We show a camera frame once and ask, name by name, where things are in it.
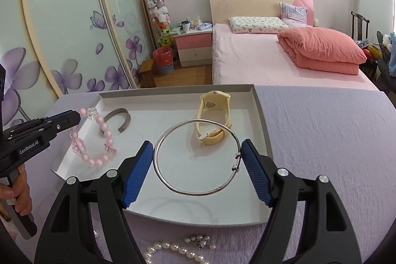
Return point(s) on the patterned flat pillow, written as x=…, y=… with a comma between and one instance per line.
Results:
x=256, y=25

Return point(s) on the cream wrist watch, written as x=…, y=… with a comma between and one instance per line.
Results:
x=213, y=103

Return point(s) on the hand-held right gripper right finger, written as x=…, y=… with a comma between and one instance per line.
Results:
x=256, y=172

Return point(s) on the white mug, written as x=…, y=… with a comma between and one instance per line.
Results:
x=185, y=27

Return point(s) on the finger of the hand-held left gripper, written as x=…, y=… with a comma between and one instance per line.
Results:
x=55, y=120
x=69, y=123

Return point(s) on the tube of plush toys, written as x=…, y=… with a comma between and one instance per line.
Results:
x=148, y=4

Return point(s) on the large silver bangle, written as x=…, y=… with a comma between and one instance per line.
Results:
x=161, y=176

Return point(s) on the pile of plush toys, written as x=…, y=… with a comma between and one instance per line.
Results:
x=161, y=12

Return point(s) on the white shallow cardboard tray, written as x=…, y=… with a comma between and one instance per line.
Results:
x=148, y=128

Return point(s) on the dark wooden chair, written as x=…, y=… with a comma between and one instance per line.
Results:
x=359, y=24

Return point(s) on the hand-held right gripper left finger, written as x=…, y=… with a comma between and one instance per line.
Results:
x=139, y=172

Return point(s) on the small purple cushion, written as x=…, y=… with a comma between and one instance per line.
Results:
x=294, y=14

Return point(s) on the small wooden stool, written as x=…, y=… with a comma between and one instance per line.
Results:
x=148, y=72

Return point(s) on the pink and white nightstand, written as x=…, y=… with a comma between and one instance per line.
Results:
x=193, y=49

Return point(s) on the bin with red bag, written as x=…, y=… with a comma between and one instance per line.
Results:
x=163, y=61

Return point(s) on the bed with pink sheet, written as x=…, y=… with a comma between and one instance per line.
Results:
x=247, y=60

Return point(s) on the floral sliding door wardrobe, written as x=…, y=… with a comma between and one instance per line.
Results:
x=62, y=19

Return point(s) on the person's left hand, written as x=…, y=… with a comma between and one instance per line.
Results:
x=22, y=193

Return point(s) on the cream and pink headboard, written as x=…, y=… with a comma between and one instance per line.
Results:
x=247, y=1

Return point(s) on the colourful toys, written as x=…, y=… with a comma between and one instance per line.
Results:
x=369, y=50

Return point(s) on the folded salmon quilt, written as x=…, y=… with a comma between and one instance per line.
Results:
x=321, y=47

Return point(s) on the purple tablecloth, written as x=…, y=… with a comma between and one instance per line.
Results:
x=315, y=140

